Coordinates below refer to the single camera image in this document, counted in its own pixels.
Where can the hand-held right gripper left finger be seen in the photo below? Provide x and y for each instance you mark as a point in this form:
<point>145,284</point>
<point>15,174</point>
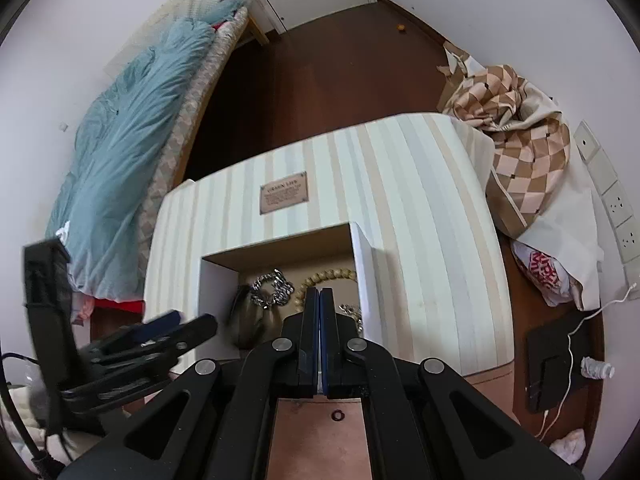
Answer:
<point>313,325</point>

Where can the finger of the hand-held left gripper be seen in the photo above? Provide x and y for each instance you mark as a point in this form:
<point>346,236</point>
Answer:
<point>162,321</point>
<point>195,331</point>

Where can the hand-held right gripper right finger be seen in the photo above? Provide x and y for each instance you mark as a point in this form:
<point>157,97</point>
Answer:
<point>327,325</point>

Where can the white cardboard box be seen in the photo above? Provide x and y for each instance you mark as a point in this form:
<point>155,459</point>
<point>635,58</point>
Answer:
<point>217,305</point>

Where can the red cloth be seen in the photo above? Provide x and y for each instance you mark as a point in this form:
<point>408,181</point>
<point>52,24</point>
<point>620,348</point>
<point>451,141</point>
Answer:
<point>117,305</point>

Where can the dark round pouch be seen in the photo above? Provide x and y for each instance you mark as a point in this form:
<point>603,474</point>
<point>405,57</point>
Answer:
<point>247,321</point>

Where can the crumpled white cloth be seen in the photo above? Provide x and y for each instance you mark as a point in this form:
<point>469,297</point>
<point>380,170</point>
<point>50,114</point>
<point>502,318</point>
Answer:
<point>22,405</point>

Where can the brown box label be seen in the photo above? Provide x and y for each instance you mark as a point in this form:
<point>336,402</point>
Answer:
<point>283,193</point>

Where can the patterned mattress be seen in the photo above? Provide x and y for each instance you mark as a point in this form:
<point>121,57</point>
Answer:
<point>175,160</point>

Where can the light blue duvet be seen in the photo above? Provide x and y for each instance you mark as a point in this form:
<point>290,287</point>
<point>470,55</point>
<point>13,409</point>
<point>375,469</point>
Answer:
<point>130,135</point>

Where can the red print plastic bag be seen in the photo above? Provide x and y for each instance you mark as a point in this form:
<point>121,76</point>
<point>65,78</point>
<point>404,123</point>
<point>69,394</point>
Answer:
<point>542,270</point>

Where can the black flat device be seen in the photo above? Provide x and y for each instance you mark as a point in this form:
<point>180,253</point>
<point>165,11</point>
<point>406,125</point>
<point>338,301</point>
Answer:
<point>550,365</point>

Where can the crumpled white tissue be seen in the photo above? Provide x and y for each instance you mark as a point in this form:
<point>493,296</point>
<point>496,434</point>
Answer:
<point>569,446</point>

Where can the small white roll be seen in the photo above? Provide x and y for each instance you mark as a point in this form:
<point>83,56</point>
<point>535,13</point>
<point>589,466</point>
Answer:
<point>596,368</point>

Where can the checkered brown cloth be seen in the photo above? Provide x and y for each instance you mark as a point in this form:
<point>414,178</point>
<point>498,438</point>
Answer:
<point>525,135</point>

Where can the wooden bed leg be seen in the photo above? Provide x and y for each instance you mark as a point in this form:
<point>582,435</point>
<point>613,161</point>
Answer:
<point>259,31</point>

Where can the white wall socket strip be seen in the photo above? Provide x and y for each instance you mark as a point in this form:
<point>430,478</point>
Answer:
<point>607,195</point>

